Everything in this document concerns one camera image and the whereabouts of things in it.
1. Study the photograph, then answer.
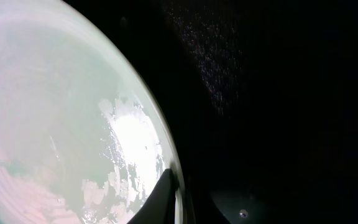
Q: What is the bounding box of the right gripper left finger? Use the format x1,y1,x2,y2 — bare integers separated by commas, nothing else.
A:
127,169,178,224

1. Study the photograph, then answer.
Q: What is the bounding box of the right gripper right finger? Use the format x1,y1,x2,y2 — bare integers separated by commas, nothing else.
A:
186,177,229,224

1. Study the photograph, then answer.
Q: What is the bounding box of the mint green plate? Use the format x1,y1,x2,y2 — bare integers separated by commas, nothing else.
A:
0,0,186,223

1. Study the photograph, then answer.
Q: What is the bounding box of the black round tray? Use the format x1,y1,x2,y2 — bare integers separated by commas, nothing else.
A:
70,1,358,223

